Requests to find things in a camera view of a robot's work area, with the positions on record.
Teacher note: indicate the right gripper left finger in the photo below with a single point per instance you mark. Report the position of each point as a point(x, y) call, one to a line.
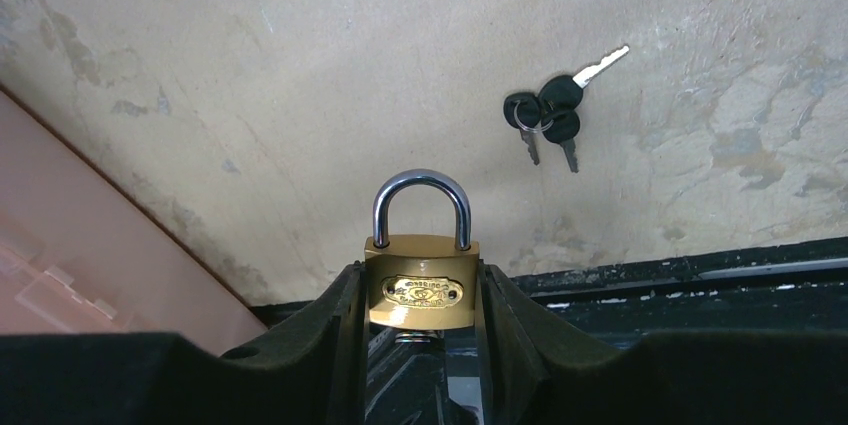
point(308, 369)

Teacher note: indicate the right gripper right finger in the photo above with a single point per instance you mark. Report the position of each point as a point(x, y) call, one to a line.
point(538, 369)

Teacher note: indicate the brass padlock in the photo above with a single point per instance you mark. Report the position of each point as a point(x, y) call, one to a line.
point(417, 281)

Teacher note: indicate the black key bunch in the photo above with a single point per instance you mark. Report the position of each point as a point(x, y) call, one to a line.
point(552, 111)

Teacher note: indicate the pink plastic storage box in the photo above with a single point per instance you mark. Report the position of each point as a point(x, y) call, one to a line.
point(78, 257)

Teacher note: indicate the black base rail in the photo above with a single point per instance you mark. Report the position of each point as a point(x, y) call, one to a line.
point(407, 385)

